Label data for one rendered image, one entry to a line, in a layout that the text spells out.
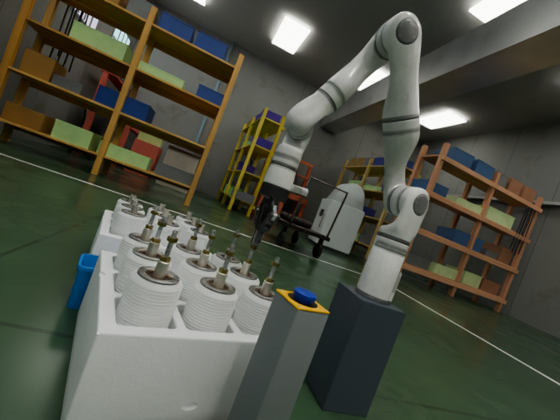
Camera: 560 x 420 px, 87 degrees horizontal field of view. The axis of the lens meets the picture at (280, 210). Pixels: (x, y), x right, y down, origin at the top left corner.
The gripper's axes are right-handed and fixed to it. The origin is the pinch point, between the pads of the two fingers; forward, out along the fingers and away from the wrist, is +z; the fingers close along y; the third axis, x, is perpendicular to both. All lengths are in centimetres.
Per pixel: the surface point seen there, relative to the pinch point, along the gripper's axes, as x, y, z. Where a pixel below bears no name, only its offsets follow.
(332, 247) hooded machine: 282, -363, 26
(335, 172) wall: 471, -752, -172
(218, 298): -10.1, 18.2, 10.9
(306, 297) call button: -0.6, 31.1, 2.6
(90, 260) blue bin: -36, -26, 25
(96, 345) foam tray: -27.4, 24.0, 19.3
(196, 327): -12.1, 17.6, 17.3
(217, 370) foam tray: -6.1, 20.7, 23.4
